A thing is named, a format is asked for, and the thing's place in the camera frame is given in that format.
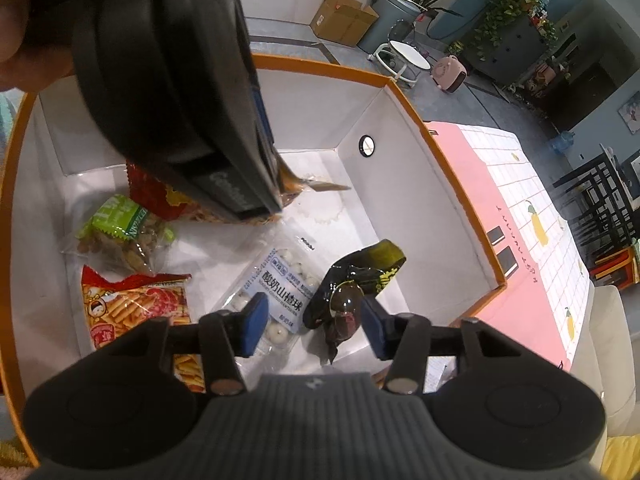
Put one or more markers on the orange yellow snack packet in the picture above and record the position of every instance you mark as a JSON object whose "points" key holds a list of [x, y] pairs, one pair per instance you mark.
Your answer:
{"points": [[300, 185]]}

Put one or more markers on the orange white cardboard box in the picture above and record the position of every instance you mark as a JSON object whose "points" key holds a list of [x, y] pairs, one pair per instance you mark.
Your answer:
{"points": [[400, 160]]}

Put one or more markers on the beige sofa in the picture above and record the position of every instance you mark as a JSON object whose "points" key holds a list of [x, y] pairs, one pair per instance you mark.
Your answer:
{"points": [[610, 360]]}

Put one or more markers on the pink heater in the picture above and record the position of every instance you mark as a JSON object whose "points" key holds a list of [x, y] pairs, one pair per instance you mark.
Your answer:
{"points": [[450, 72]]}

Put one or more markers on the dark grey cabinet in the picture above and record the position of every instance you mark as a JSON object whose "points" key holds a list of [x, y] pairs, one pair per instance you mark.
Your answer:
{"points": [[510, 50]]}

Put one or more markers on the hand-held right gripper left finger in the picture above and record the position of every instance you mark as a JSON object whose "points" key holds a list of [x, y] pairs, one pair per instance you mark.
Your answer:
{"points": [[256, 322]]}

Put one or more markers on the green nut packet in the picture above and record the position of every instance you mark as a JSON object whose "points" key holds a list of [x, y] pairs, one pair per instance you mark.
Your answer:
{"points": [[125, 230]]}

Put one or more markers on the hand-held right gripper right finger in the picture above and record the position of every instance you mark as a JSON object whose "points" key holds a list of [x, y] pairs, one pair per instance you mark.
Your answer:
{"points": [[374, 330]]}

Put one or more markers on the wall art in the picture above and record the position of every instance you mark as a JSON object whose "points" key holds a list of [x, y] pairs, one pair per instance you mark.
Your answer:
{"points": [[631, 112]]}

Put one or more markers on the person's left hand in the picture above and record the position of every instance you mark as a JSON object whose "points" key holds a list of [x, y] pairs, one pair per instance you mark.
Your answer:
{"points": [[20, 60]]}

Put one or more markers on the blue water jug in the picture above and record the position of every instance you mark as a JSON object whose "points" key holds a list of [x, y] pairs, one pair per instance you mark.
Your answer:
{"points": [[562, 142]]}

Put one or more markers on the orange stool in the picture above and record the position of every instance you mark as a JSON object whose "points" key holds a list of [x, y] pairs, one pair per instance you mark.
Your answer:
{"points": [[617, 267]]}

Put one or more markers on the clear packet of white balls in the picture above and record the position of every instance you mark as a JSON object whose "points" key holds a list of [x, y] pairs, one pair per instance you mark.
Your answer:
{"points": [[280, 280]]}

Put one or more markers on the black dining chair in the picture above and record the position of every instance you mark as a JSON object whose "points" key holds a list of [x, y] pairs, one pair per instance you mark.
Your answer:
{"points": [[585, 185], [610, 230]]}

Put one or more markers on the brown cardboard box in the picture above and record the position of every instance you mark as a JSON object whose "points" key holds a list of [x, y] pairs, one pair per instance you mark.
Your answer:
{"points": [[342, 17]]}

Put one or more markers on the leafy green plant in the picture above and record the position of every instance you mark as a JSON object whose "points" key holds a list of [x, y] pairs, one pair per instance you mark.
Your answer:
{"points": [[510, 5]]}

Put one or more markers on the dark olive snack packet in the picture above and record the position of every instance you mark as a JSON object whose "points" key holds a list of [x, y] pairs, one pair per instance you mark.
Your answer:
{"points": [[350, 280]]}

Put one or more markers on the red crinkle-edged snack packet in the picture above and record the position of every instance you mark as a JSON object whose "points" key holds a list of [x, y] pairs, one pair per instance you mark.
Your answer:
{"points": [[147, 190]]}

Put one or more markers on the yellow pillow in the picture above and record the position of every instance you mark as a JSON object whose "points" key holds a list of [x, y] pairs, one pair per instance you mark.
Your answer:
{"points": [[622, 460]]}

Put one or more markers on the grey trash can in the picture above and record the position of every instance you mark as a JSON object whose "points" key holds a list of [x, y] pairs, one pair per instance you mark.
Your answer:
{"points": [[395, 15]]}

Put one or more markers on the red stick snack packet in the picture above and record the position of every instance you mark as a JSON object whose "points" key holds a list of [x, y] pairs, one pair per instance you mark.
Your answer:
{"points": [[130, 305]]}

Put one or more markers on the white grey snack packet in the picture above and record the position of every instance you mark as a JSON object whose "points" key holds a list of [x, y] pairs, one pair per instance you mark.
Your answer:
{"points": [[437, 372]]}

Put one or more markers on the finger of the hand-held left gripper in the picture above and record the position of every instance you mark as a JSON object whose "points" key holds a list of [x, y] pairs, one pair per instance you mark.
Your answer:
{"points": [[262, 115]]}

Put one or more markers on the printed checkered tablecloth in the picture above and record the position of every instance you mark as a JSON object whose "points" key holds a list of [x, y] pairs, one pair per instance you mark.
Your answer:
{"points": [[525, 240]]}

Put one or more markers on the white round wheeled stool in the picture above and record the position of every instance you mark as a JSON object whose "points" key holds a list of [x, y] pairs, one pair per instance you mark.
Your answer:
{"points": [[407, 57]]}

